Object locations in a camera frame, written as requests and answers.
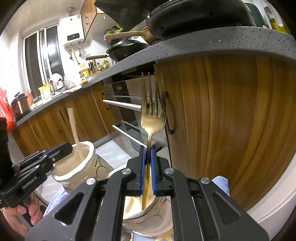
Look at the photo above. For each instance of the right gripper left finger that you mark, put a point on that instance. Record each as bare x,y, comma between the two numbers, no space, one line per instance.
139,171

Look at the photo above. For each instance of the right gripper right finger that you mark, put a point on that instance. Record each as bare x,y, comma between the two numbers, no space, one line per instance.
157,172

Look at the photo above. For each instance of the gold fork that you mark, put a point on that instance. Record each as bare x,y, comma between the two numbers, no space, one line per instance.
153,120

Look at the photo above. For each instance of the wooden chopstick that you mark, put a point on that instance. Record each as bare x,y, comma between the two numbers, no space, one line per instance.
71,116

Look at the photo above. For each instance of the kitchen window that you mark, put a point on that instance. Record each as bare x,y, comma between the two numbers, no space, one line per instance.
41,58

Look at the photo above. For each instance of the grey kitchen countertop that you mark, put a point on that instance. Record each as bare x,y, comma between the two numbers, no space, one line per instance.
253,39

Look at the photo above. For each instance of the person's left hand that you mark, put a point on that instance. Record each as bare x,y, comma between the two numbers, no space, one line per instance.
11,215

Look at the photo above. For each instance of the blue cartoon tablecloth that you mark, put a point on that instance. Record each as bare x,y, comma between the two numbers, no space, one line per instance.
153,223

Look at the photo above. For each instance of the white ceramic utensil holder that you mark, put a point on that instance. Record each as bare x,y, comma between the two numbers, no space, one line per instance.
93,166

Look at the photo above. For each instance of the red plastic bag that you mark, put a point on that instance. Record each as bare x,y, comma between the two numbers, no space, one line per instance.
7,111

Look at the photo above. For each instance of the copper pot with lid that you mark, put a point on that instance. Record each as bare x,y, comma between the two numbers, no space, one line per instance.
20,106

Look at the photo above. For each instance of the yellow cooking oil bottle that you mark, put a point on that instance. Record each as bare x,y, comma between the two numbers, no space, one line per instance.
84,74

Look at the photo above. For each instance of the grey electric griddle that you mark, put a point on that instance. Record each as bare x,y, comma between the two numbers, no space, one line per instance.
175,18

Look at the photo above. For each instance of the black range hood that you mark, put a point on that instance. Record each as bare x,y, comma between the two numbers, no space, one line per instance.
128,13

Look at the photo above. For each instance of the white water heater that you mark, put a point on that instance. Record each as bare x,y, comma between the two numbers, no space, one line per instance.
71,30

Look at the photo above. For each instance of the wooden upper cabinets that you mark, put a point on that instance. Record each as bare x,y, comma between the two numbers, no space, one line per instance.
94,20

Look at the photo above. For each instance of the olive oil bottle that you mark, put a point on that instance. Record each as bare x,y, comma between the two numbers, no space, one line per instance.
276,22

